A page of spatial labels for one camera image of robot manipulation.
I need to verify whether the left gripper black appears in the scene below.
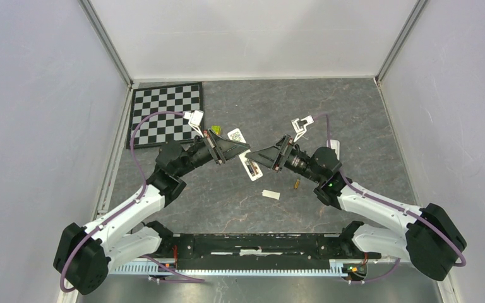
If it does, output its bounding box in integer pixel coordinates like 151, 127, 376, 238
175, 128, 250, 177

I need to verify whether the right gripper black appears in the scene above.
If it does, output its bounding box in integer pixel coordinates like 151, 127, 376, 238
245, 134, 322, 184

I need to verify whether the white remote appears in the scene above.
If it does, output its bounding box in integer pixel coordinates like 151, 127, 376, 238
227, 128, 263, 181

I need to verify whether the white remote control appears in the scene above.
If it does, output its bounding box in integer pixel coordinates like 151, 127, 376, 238
328, 139, 340, 160

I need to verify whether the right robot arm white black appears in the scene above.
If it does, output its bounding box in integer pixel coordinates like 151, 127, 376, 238
246, 135, 467, 281

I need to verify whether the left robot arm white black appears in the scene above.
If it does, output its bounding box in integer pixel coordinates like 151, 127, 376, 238
53, 130, 250, 295

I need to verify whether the green yellow orange brick stack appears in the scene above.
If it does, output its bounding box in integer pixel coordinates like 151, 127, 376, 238
211, 125, 222, 136

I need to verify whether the black white chessboard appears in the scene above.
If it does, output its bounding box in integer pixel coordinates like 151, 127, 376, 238
126, 82, 204, 149

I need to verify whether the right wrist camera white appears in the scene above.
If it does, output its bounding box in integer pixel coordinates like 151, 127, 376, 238
291, 115, 314, 143

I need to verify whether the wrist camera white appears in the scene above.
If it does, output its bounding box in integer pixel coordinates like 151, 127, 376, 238
184, 110, 204, 137
291, 115, 314, 143

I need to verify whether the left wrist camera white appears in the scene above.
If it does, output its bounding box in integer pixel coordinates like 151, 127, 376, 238
184, 110, 204, 137

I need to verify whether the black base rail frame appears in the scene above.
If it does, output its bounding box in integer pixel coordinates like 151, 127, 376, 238
146, 221, 381, 270

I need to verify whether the white cable duct comb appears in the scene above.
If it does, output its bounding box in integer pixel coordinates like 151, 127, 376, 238
111, 259, 347, 278

